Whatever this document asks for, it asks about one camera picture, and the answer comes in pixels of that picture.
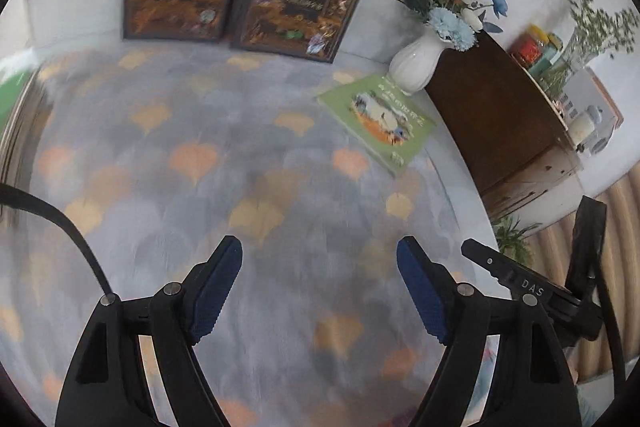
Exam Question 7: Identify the black left cable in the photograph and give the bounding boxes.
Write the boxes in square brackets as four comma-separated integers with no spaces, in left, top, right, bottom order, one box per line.
[0,183,114,295]

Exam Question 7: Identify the grey leaf-pattern tablecloth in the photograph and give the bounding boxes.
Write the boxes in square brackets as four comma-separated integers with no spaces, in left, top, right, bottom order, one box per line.
[18,43,499,426]

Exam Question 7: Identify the colourful jars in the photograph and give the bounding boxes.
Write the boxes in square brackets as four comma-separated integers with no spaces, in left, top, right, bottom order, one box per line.
[509,25,564,78]

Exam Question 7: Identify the dark wooden cabinet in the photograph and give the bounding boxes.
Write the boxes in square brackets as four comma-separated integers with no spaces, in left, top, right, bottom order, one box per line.
[425,32,582,221]

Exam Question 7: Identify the white ceramic vase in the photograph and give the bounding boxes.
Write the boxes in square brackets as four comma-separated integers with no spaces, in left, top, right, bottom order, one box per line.
[386,27,451,95]

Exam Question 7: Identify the green sprig plant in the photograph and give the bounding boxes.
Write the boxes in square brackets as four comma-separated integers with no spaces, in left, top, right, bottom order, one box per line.
[540,0,639,100]

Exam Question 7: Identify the black right-hand gripper device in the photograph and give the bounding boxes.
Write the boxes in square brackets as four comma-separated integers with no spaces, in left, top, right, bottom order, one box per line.
[462,196,626,392]

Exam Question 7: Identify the green cover book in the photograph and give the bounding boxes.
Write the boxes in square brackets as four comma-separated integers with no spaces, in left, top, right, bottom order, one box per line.
[318,75,436,174]

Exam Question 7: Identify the blue artificial flowers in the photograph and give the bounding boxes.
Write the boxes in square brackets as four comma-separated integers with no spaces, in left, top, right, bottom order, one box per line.
[402,0,509,52]

